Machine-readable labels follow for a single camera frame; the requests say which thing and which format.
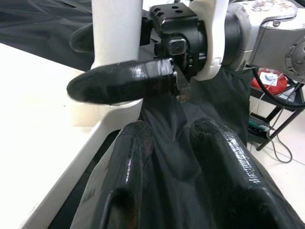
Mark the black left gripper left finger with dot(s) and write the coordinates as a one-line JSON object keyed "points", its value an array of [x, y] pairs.
{"points": [[119, 181]]}

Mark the black metal shelf rack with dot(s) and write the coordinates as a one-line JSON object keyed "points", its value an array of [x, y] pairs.
{"points": [[274, 119]]}

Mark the black table cloth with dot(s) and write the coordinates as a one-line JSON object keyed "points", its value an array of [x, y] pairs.
{"points": [[214, 107]]}

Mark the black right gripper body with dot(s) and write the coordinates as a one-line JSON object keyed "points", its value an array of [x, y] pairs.
{"points": [[181, 35]]}

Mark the white plastic children table top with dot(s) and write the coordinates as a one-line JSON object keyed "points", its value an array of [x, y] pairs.
{"points": [[35, 119]]}

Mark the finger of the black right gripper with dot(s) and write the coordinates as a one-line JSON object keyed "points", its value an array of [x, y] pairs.
{"points": [[82, 39], [119, 82]]}

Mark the white plastic table leg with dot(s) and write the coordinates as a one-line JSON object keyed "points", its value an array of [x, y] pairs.
{"points": [[116, 31]]}

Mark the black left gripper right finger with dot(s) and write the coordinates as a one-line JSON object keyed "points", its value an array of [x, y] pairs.
{"points": [[238, 186]]}

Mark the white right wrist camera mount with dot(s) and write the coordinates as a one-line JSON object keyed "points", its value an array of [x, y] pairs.
{"points": [[214, 35]]}

